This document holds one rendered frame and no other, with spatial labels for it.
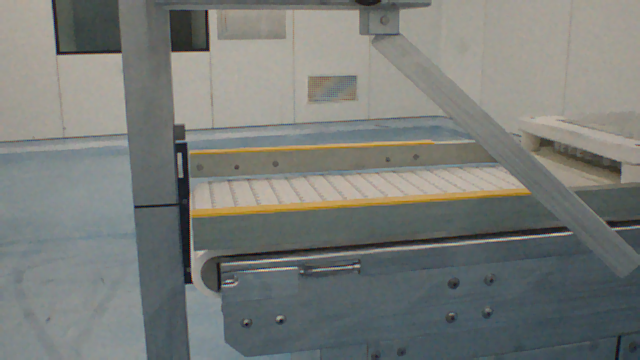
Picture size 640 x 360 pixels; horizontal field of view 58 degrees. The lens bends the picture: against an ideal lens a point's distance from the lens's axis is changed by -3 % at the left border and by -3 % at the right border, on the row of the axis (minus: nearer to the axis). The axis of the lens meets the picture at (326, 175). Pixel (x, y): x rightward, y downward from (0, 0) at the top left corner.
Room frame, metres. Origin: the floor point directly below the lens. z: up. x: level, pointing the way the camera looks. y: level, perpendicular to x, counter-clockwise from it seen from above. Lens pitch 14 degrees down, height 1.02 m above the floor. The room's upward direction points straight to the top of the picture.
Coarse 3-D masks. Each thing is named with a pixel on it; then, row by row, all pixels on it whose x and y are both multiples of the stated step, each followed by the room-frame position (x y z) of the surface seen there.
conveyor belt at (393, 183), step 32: (192, 192) 0.73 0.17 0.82; (224, 192) 0.69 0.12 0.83; (256, 192) 0.69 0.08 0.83; (288, 192) 0.69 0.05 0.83; (320, 192) 0.69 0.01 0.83; (352, 192) 0.69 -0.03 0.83; (384, 192) 0.69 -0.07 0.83; (416, 192) 0.69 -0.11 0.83; (448, 192) 0.69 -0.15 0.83; (544, 224) 0.58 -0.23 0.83; (192, 256) 0.52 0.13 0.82
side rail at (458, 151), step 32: (192, 160) 0.74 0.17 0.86; (224, 160) 0.75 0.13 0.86; (256, 160) 0.76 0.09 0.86; (288, 160) 0.77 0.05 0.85; (320, 160) 0.78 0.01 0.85; (352, 160) 0.79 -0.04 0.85; (384, 160) 0.80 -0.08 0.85; (416, 160) 0.81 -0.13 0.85; (448, 160) 0.82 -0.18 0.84; (480, 160) 0.84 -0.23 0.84
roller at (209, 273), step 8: (216, 256) 0.50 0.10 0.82; (224, 256) 0.50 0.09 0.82; (232, 256) 0.52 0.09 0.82; (208, 264) 0.49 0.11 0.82; (216, 264) 0.49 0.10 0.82; (208, 272) 0.49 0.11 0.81; (216, 272) 0.49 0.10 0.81; (208, 280) 0.49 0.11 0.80; (216, 280) 0.49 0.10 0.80; (208, 288) 0.49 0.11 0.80; (216, 288) 0.49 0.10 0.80
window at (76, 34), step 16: (64, 0) 5.30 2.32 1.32; (80, 0) 5.35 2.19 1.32; (96, 0) 5.40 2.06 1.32; (112, 0) 5.45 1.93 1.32; (64, 16) 5.30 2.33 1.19; (80, 16) 5.34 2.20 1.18; (96, 16) 5.39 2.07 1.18; (112, 16) 5.44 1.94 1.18; (176, 16) 5.65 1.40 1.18; (192, 16) 5.70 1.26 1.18; (64, 32) 5.29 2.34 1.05; (80, 32) 5.34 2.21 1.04; (96, 32) 5.39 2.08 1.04; (112, 32) 5.44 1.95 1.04; (176, 32) 5.65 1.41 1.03; (192, 32) 5.70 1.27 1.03; (208, 32) 5.75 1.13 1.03; (64, 48) 5.29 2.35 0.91; (80, 48) 5.34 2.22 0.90; (96, 48) 5.39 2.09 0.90; (112, 48) 5.44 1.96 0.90; (176, 48) 5.64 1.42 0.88; (192, 48) 5.69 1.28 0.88; (208, 48) 5.75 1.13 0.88
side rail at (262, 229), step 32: (576, 192) 0.56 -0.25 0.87; (608, 192) 0.57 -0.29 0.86; (192, 224) 0.48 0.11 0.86; (224, 224) 0.49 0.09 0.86; (256, 224) 0.49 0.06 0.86; (288, 224) 0.50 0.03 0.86; (320, 224) 0.50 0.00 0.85; (352, 224) 0.51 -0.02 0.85; (384, 224) 0.52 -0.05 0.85; (416, 224) 0.53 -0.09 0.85; (448, 224) 0.53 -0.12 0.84; (480, 224) 0.54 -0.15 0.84; (512, 224) 0.55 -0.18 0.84
